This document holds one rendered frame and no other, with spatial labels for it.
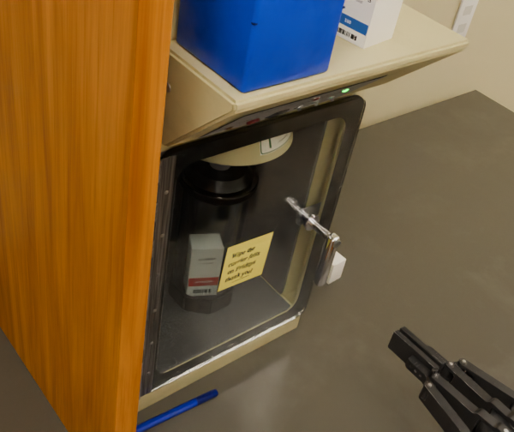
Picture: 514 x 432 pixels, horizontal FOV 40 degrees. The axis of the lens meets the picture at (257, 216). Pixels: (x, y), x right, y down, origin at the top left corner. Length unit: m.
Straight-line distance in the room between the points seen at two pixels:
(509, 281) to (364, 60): 0.82
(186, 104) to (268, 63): 0.09
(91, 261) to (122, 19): 0.28
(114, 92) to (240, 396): 0.62
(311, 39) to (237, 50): 0.07
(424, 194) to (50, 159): 1.01
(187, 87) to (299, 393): 0.60
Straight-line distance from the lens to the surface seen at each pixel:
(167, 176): 0.73
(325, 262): 0.96
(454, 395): 0.88
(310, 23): 0.60
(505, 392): 0.92
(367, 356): 1.17
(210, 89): 0.59
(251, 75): 0.58
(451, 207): 1.56
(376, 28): 0.71
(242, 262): 0.91
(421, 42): 0.76
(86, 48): 0.59
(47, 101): 0.69
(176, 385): 1.05
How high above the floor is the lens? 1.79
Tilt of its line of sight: 38 degrees down
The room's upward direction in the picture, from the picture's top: 12 degrees clockwise
